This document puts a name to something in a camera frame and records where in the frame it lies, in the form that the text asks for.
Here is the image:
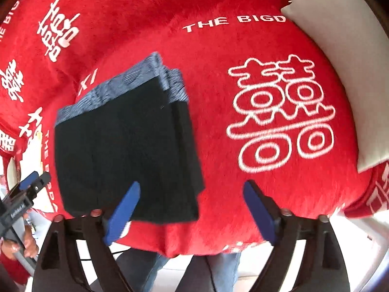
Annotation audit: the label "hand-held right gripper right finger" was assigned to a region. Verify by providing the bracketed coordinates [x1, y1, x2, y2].
[242, 180, 351, 292]

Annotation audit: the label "red printed blanket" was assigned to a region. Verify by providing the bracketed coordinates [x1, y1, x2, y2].
[0, 0, 389, 259]

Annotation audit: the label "person's left hand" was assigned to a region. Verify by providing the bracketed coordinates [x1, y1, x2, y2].
[0, 213, 40, 261]

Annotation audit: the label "off-white pillow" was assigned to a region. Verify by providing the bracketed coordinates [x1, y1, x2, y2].
[280, 0, 389, 173]

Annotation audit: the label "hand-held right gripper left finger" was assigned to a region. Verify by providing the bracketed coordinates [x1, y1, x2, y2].
[32, 181, 141, 292]

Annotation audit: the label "black pants with grey-blue waistband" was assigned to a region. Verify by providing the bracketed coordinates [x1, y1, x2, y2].
[54, 52, 205, 224]

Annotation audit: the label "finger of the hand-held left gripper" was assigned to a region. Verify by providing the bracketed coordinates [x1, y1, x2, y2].
[26, 172, 52, 203]
[17, 172, 41, 191]

